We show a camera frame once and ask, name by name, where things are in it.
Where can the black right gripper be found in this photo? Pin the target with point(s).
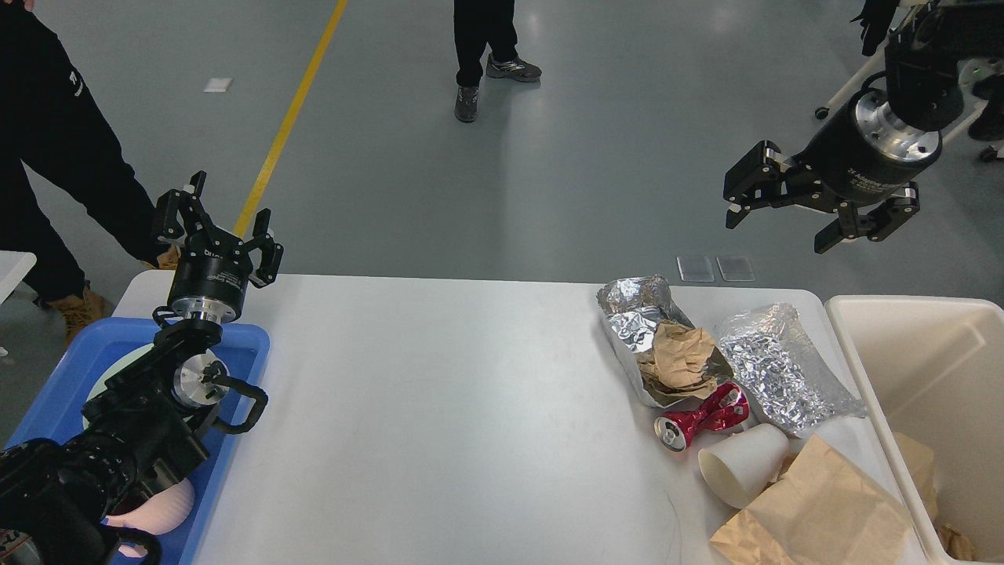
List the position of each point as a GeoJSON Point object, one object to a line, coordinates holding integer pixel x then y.
{"type": "Point", "coordinates": [863, 153]}

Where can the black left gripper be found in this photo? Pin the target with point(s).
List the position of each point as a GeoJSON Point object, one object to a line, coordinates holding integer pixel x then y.
{"type": "Point", "coordinates": [206, 286]}

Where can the green plate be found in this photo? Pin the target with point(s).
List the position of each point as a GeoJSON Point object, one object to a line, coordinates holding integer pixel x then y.
{"type": "Point", "coordinates": [118, 365]}

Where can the brown paper bag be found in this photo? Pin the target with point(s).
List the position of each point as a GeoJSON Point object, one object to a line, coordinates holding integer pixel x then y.
{"type": "Point", "coordinates": [823, 510]}
{"type": "Point", "coordinates": [920, 462]}

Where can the pink mug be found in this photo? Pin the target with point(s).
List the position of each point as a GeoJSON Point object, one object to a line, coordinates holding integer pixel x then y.
{"type": "Point", "coordinates": [160, 514]}

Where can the brown paper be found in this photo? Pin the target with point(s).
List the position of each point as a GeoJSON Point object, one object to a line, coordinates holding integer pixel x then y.
{"type": "Point", "coordinates": [682, 363]}
{"type": "Point", "coordinates": [955, 544]}

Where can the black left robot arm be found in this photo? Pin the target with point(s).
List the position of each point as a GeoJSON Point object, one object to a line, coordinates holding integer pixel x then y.
{"type": "Point", "coordinates": [145, 430]}

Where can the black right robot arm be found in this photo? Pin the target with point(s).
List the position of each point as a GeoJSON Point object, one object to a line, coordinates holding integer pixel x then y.
{"type": "Point", "coordinates": [862, 164]}

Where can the clear floor tile right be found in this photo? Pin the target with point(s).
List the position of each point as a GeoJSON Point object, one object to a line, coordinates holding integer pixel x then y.
{"type": "Point", "coordinates": [735, 268]}

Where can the clear floor tile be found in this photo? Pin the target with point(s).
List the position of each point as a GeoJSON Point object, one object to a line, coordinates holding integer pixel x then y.
{"type": "Point", "coordinates": [735, 268]}
{"type": "Point", "coordinates": [695, 269]}

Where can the clear floor tile left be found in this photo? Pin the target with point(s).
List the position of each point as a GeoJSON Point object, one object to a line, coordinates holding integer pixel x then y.
{"type": "Point", "coordinates": [695, 269]}

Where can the clear plastic wrap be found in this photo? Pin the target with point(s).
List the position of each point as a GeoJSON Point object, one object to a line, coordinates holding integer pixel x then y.
{"type": "Point", "coordinates": [780, 368]}

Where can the crumpled aluminium foil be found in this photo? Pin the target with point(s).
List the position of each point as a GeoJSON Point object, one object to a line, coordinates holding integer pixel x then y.
{"type": "Point", "coordinates": [632, 309]}

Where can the white plastic bin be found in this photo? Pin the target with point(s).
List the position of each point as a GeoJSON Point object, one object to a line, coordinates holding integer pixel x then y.
{"type": "Point", "coordinates": [931, 368]}

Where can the person in tan boots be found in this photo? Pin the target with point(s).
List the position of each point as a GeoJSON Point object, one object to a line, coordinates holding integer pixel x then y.
{"type": "Point", "coordinates": [51, 124]}

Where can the white office chair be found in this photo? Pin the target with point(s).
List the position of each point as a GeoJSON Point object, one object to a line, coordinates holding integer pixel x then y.
{"type": "Point", "coordinates": [921, 56]}

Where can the white side table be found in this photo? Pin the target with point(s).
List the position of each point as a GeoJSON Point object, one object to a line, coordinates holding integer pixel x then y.
{"type": "Point", "coordinates": [14, 267]}

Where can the crushed red can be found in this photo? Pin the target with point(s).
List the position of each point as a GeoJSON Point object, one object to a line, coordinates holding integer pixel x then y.
{"type": "Point", "coordinates": [725, 408]}

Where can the white paper cup lying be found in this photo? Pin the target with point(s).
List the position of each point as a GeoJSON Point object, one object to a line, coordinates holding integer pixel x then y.
{"type": "Point", "coordinates": [738, 469]}

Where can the person in grey sneakers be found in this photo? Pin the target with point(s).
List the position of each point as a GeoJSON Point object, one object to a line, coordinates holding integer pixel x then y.
{"type": "Point", "coordinates": [485, 42]}

